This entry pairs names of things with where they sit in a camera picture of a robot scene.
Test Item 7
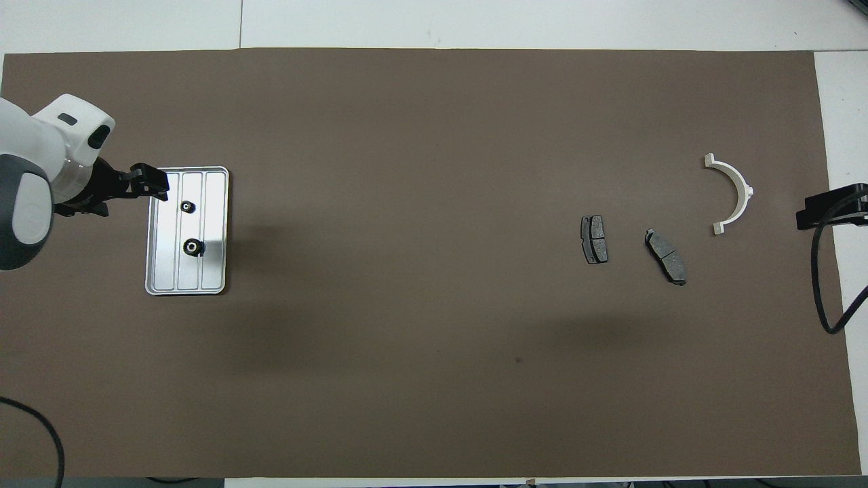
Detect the short rectangular grey brake pad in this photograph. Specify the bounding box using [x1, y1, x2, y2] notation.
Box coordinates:
[580, 215, 609, 265]

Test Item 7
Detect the brown table mat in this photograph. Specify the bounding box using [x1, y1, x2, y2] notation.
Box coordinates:
[0, 47, 862, 479]

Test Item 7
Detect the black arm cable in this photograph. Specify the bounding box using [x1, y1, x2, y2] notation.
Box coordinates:
[0, 396, 66, 488]
[811, 218, 868, 336]

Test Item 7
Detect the long curved grey brake pad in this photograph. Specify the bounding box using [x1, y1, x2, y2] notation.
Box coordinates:
[644, 229, 687, 286]

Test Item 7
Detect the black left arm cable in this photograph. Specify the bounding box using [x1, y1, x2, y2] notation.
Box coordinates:
[0, 396, 66, 488]

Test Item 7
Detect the grey metal tray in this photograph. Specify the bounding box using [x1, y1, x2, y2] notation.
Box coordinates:
[144, 165, 230, 296]

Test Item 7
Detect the white semicircular plastic bracket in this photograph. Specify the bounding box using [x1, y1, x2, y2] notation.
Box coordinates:
[704, 154, 755, 236]

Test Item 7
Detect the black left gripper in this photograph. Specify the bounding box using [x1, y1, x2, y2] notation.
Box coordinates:
[54, 157, 170, 218]

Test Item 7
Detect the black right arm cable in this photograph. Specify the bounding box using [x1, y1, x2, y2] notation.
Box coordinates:
[811, 218, 868, 336]

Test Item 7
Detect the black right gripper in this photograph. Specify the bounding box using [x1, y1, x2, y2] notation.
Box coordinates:
[796, 183, 868, 232]

